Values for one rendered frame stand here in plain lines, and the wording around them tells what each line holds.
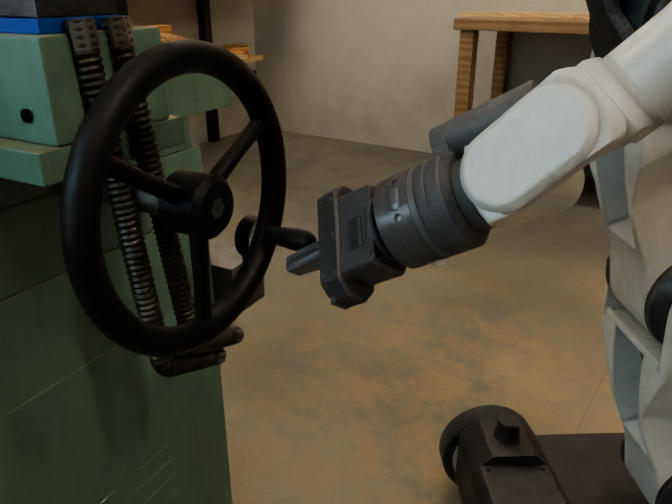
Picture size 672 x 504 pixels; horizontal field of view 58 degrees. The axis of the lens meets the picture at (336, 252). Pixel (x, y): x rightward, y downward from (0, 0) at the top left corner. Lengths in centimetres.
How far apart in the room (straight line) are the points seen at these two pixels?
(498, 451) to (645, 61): 87
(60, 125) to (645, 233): 66
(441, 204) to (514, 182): 7
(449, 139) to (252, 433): 114
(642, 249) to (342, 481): 85
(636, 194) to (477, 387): 103
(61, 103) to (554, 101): 39
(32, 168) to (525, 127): 40
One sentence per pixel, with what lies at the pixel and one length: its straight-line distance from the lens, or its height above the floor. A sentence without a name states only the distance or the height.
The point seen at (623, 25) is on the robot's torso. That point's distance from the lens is 77.
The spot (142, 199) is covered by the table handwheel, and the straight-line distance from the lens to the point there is 61.
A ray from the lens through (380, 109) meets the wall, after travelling 417.
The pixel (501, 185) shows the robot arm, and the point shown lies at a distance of 47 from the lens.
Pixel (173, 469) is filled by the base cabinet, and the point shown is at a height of 34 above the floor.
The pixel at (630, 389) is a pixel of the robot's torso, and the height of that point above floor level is 41.
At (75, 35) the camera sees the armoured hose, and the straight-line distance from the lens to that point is 58.
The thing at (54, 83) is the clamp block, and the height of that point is 92.
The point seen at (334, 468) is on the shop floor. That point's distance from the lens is 146.
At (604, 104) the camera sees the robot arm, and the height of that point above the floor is 92.
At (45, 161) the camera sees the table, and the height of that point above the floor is 86.
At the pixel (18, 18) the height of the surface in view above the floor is 97.
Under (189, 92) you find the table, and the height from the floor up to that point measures 87.
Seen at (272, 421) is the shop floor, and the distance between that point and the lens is 159.
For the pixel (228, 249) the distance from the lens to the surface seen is 97.
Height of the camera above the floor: 100
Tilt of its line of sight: 24 degrees down
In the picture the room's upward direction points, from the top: straight up
